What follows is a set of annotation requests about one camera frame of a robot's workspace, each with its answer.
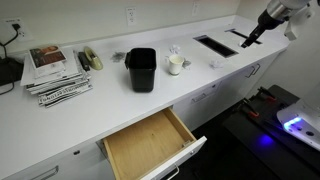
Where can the white ceramic mug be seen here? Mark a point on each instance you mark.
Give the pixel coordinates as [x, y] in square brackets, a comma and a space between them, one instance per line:
[175, 66]

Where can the stack of magazines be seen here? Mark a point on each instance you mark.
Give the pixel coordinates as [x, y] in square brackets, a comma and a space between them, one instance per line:
[60, 85]

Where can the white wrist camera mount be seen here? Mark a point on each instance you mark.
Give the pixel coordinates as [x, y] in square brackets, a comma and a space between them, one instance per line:
[296, 26]

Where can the magazine with brown cover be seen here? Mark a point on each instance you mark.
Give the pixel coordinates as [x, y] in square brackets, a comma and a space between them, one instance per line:
[46, 57]

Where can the white drawer with wooden inside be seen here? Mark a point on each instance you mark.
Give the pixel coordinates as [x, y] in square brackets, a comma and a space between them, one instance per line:
[143, 146]

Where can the black stapler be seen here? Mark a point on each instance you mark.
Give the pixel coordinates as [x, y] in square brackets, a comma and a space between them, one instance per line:
[83, 61]

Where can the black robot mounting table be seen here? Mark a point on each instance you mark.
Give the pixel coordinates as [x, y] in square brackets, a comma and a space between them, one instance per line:
[253, 136]

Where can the black plastic bin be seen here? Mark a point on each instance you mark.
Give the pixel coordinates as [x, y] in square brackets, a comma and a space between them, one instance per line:
[141, 76]

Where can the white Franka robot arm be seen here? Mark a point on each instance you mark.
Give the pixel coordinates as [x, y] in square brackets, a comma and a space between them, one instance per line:
[300, 120]

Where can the black device at left edge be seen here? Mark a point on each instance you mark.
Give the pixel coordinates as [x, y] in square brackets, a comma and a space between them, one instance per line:
[10, 70]

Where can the white wall outlet with plug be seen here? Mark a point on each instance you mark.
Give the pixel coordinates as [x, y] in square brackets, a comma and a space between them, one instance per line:
[23, 33]

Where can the rectangular black countertop opening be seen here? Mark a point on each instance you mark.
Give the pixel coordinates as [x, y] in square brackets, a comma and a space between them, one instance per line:
[216, 46]
[233, 32]

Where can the crumpled silver foil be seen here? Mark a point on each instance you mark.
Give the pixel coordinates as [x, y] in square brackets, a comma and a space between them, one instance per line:
[186, 63]

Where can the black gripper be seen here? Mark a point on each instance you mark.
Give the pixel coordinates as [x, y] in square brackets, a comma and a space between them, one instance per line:
[269, 21]

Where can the olive green tape dispenser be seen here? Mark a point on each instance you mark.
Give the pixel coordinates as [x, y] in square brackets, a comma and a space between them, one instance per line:
[94, 61]

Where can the black clamp with orange grip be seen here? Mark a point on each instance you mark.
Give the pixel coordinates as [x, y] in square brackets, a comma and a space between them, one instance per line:
[250, 108]
[267, 94]

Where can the small black cabinet lock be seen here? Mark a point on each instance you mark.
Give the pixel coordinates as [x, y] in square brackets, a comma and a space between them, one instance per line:
[76, 152]

